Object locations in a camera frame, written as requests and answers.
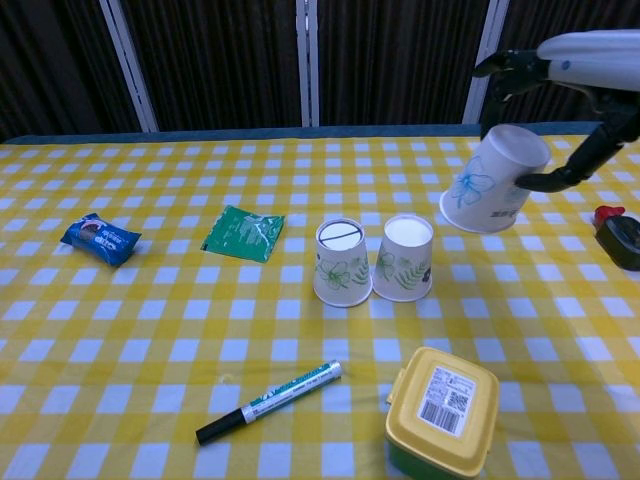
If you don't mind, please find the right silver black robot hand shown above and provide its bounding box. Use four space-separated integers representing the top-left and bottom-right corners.
472 28 640 194

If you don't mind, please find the paper cup with blue flower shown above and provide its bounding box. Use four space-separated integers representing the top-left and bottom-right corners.
439 124 552 235

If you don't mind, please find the paper cup with circled base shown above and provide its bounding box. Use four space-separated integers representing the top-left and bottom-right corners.
313 217 374 308

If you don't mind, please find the paper cup with green leaves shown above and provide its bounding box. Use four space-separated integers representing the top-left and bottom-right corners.
372 213 434 304

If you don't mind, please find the black curtain panel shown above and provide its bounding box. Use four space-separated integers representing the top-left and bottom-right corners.
119 0 306 133
480 0 640 125
0 0 142 145
316 0 495 127

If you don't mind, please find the black bottle with red cap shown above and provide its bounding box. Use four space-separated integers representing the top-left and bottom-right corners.
593 204 640 272

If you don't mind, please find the blue felt table cover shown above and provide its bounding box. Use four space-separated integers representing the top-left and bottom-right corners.
0 121 640 147

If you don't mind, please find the yellow lidded box with label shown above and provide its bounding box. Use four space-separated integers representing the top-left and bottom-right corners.
384 346 501 480

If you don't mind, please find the green foil sachet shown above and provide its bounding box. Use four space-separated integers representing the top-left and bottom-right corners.
200 204 286 263

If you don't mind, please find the green white marker pen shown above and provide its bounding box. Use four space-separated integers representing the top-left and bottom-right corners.
195 359 343 446

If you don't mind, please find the yellow white checkered tablecloth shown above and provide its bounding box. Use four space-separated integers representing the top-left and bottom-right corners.
0 132 640 480

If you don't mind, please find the blue cookie packet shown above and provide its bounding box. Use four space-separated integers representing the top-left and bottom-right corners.
60 212 142 268

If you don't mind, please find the white partition frame post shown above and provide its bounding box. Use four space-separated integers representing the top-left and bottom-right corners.
295 0 320 127
461 0 512 125
98 0 160 133

